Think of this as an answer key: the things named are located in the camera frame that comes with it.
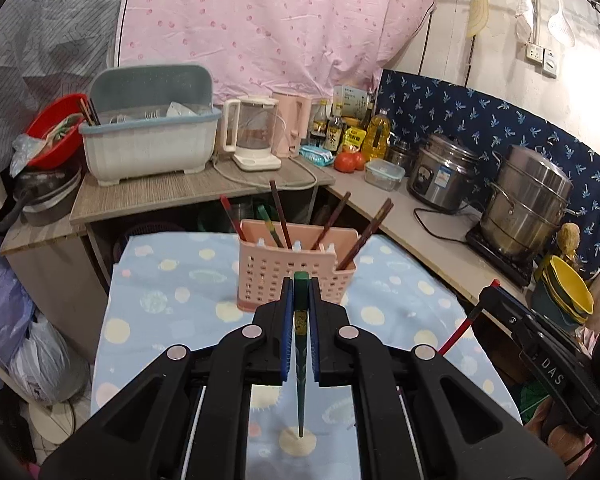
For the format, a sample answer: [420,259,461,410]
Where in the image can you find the green vegetables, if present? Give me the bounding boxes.
[47,115,81,141]

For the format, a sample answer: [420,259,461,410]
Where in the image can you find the red plastic basin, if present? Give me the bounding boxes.
[24,94,88,170]

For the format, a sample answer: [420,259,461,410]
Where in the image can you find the grey striped cloth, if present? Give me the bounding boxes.
[0,0,136,191]

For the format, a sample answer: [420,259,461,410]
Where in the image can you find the yellow bowl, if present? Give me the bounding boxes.
[547,255,595,317]

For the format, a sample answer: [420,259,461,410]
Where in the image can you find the beige counter board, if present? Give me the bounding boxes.
[327,170,541,341]

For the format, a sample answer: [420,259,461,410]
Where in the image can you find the black power cord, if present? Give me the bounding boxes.
[412,207,473,241]

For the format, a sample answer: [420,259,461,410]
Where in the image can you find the red chopstick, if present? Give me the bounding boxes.
[436,281,501,357]
[219,195,248,242]

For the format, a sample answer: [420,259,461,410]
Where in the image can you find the small steel pot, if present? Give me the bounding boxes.
[386,141,416,176]

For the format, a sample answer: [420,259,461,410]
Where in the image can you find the white hanging cloth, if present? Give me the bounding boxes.
[512,0,536,43]

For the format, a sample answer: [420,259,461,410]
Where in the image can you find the white kettle cord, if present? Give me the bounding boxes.
[212,155,318,192]

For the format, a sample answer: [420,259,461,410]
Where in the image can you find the steel rice cooker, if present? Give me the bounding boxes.
[407,133,481,213]

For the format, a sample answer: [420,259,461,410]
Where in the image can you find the clear plastic bag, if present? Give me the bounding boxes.
[9,132,48,177]

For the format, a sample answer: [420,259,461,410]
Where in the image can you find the white green carton box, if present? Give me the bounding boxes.
[332,85,368,120]

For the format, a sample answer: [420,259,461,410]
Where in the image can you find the pink dotted hanging cloth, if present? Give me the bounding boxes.
[115,0,438,106]

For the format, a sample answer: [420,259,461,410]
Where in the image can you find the navy leaf print cloth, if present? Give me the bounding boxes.
[375,69,600,281]

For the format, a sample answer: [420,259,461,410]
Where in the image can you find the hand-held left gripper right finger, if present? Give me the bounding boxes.
[307,277,566,480]

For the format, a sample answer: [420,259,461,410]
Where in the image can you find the beige hanging rice paddle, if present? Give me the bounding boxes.
[466,0,491,40]

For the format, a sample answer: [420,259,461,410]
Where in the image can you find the white glass kettle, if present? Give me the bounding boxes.
[221,95,283,171]

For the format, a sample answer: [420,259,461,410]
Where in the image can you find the white plastic bag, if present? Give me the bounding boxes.
[7,312,88,403]

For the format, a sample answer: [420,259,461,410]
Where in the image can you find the yellow cooking oil bottle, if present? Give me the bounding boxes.
[361,109,391,162]

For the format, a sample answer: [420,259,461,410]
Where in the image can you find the yellow seasoning packet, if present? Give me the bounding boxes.
[341,127,366,152]

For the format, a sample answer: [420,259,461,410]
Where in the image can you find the black wok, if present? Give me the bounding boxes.
[0,167,83,228]

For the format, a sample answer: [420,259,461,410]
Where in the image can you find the black induction cooker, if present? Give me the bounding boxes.
[465,225,536,288]

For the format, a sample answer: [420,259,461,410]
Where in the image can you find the pink kettle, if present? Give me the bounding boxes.
[271,91,313,158]

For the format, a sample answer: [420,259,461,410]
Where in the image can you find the dark green bowl stack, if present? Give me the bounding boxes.
[532,265,588,331]

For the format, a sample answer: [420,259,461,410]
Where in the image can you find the grey white dish drainer box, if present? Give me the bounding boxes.
[78,64,222,183]

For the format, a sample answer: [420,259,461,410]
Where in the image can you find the glass food container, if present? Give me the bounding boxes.
[364,159,406,192]

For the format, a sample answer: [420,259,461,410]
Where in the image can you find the grey wood cabinet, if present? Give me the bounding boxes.
[70,155,336,286]

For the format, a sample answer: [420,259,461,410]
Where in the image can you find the green net bag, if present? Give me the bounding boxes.
[517,380,551,411]

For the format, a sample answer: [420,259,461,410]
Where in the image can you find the white hanging strainer ladle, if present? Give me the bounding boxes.
[547,0,576,48]

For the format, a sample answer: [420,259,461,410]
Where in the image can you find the pink perforated utensil holder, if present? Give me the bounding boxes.
[236,219,359,311]

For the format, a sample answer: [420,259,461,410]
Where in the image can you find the yellow cap sauce bottle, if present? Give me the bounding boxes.
[311,100,328,138]

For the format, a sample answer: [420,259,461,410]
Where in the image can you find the blue wet wipes pack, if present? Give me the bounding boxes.
[298,145,335,167]

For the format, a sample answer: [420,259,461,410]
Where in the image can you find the steel steamer pot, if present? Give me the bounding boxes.
[480,145,576,261]

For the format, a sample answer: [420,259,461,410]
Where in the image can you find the dark chopsticks bundle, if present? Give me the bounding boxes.
[79,97,102,127]

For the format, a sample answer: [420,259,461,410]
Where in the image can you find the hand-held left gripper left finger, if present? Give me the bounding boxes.
[39,277,296,480]

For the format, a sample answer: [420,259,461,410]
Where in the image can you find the white round fan base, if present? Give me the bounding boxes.
[27,400,93,446]

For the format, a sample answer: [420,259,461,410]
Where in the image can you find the brown loofah scrubber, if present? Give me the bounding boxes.
[557,222,581,261]

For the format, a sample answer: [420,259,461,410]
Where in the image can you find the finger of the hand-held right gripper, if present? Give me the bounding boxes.
[479,284,600,413]

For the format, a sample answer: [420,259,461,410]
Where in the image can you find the dark soy sauce bottle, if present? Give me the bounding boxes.
[324,116,344,155]

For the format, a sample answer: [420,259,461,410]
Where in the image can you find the green patterned chopstick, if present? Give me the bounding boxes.
[292,271,311,438]
[256,203,286,249]

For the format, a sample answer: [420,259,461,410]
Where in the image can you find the person's right hand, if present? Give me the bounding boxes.
[524,399,553,436]

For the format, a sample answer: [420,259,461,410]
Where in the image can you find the brown chopstick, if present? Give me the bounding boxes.
[336,198,391,271]
[342,202,395,267]
[310,191,352,251]
[269,179,292,249]

